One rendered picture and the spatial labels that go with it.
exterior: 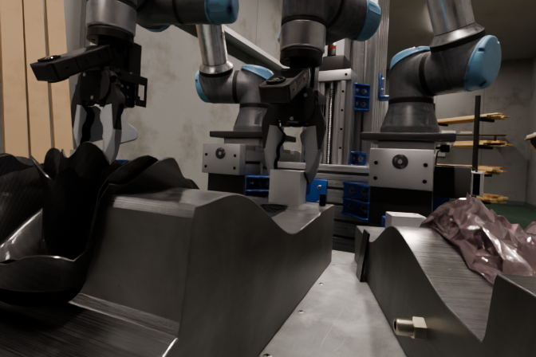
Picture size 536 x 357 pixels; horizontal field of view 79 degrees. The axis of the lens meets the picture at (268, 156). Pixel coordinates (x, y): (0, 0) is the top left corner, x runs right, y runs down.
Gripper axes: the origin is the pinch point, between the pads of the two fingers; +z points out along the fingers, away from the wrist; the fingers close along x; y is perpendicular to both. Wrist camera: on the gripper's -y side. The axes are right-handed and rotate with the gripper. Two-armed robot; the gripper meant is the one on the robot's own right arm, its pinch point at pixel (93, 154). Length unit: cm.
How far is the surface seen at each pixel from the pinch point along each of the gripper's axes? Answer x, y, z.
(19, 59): 157, 77, -49
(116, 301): -31.4, -23.7, 7.6
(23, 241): -18.5, -21.0, 6.7
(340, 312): -40.4, -2.5, 15.0
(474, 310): -50, -14, 8
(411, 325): -47.0, -11.5, 10.6
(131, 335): -33.4, -24.5, 8.5
